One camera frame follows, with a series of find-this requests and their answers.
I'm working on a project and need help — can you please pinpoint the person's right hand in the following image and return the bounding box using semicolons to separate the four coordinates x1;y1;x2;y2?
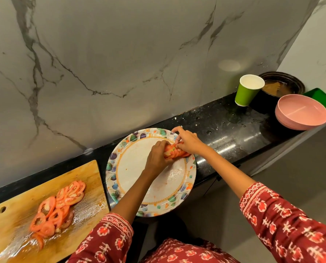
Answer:
171;126;212;158

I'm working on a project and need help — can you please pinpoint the red patterned left sleeve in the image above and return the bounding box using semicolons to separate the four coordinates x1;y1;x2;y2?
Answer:
65;213;134;263

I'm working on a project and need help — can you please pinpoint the person's left hand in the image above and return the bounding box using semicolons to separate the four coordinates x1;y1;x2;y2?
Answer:
143;140;174;180

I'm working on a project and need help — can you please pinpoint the dark cooking pot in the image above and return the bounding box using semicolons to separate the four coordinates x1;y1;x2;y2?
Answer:
249;71;306;115

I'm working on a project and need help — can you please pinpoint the person's left forearm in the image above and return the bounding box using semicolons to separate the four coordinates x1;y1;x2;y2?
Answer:
111;172;154;225

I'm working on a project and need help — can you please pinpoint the brown lower cabinet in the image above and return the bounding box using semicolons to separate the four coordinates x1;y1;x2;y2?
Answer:
141;139;303;244

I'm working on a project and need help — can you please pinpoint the row of tomato slices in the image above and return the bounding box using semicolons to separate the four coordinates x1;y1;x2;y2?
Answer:
163;142;192;159

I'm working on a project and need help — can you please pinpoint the red patterned right sleeve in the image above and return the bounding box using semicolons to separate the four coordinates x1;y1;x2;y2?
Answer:
239;182;326;263

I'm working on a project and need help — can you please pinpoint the pink bowl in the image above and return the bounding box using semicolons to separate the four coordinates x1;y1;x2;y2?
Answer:
274;94;326;131

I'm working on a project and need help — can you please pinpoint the wooden cutting board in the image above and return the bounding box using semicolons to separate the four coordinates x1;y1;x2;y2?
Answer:
0;160;110;263

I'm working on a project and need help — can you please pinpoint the green paper cup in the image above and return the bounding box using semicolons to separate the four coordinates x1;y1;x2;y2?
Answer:
235;74;265;107

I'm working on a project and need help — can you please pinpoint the floral rimmed plate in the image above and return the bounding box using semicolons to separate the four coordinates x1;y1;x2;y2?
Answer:
105;127;197;218

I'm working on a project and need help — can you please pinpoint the green plastic tray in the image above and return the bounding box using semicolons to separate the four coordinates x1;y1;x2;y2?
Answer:
303;88;326;121

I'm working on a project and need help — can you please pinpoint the pile of tomato slices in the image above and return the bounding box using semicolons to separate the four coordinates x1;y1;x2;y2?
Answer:
29;180;86;250

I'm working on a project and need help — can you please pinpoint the red patterned tunic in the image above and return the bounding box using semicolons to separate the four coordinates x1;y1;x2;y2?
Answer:
140;238;240;263

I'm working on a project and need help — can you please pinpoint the red patterned sleeve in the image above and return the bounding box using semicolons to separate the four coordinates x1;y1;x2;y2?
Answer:
65;213;134;263
239;182;326;263

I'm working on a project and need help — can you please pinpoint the person's right forearm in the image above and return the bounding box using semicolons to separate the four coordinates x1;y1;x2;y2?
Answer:
204;149;257;199

